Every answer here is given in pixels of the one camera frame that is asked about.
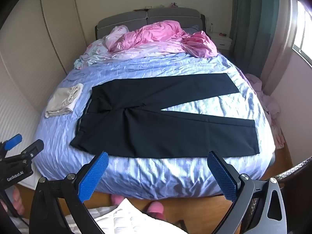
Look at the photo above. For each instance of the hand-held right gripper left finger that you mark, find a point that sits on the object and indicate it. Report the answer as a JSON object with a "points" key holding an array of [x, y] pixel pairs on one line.
{"points": [[93, 178]]}

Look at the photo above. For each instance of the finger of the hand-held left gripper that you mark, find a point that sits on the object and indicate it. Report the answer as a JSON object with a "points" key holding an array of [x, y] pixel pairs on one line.
{"points": [[13, 141], [34, 148]]}

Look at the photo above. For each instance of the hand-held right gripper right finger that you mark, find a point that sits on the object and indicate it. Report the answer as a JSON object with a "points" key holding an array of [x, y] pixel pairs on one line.
{"points": [[223, 178]]}

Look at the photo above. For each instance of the black pants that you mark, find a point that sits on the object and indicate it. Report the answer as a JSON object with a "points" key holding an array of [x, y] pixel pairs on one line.
{"points": [[146, 126]]}

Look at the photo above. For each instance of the person's left hand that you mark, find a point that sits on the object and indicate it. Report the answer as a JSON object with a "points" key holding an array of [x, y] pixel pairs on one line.
{"points": [[18, 199]]}

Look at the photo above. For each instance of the white ribbed panel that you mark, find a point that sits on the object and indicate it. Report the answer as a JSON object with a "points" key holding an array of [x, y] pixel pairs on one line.
{"points": [[14, 121]]}

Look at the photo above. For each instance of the pink slipper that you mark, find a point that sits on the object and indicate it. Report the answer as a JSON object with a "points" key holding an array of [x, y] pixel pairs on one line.
{"points": [[156, 208], [117, 199]]}

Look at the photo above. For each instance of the person's white quilted clothing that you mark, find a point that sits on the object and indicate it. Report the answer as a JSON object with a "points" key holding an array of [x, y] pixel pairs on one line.
{"points": [[114, 217]]}

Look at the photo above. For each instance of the blue striped bed sheet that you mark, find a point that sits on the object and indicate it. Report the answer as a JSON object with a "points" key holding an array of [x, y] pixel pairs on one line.
{"points": [[170, 175]]}

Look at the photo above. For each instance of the beige folded cloth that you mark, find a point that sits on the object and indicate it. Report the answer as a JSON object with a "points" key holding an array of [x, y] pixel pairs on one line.
{"points": [[62, 100]]}

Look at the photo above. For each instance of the pale pink cloth pile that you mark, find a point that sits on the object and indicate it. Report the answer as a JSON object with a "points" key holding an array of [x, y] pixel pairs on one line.
{"points": [[273, 107]]}

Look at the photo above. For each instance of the pale floral quilt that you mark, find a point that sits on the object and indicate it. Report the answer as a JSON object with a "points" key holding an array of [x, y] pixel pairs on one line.
{"points": [[92, 53]]}

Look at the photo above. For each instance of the beige wardrobe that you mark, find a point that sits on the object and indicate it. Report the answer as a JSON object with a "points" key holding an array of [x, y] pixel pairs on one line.
{"points": [[36, 29]]}

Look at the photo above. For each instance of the white nightstand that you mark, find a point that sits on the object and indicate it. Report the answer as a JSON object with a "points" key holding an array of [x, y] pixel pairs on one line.
{"points": [[223, 41]]}

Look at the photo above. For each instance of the small clear bottle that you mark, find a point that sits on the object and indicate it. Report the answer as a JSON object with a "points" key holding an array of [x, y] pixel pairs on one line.
{"points": [[211, 27]]}

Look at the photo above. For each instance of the green curtain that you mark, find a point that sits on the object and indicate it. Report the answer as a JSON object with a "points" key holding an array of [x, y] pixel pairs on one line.
{"points": [[256, 17]]}

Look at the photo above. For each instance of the window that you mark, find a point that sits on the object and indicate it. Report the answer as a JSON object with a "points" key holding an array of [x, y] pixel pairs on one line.
{"points": [[303, 29]]}

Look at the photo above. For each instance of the grey padded headboard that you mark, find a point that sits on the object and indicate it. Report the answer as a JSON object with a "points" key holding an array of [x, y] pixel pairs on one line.
{"points": [[170, 14]]}

